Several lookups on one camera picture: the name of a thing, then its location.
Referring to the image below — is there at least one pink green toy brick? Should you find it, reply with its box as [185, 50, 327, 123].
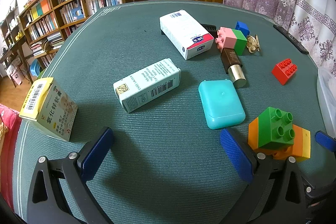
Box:
[215, 27, 247, 56]

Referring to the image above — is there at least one green orange toy brick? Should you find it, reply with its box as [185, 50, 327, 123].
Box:
[248, 107, 295, 151]

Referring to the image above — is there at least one orange yellow toy brick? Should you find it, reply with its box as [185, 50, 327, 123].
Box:
[254, 124, 311, 162]

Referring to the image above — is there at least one white red blue box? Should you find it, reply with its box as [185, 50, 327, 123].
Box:
[159, 10, 214, 60]

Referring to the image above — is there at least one gold metal keychain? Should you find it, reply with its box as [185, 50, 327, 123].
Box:
[246, 35, 261, 54]

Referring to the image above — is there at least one wooden bookshelf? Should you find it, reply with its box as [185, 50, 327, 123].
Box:
[1, 0, 133, 68]

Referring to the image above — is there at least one black comb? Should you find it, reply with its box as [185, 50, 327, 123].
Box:
[160, 22, 217, 40]

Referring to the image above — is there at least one brown gold cosmetic tube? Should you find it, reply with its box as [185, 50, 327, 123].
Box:
[220, 48, 247, 88]

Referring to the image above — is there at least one red toy brick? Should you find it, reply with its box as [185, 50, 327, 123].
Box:
[272, 59, 297, 85]

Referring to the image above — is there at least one blue toy brick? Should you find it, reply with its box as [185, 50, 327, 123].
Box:
[235, 21, 250, 37]

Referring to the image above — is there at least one black smartphone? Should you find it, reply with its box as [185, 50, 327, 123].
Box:
[273, 24, 309, 55]

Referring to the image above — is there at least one green table mat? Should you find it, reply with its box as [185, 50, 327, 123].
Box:
[13, 1, 325, 223]

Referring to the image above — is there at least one teal plastic case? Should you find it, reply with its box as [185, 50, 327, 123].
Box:
[198, 80, 245, 130]

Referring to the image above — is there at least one clear plastic bowl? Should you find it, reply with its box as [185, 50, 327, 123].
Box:
[317, 67, 336, 139]

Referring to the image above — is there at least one yellow medicine box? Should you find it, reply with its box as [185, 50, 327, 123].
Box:
[19, 77, 78, 141]

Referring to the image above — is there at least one white green medicine box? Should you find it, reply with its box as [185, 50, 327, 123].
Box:
[113, 58, 181, 113]

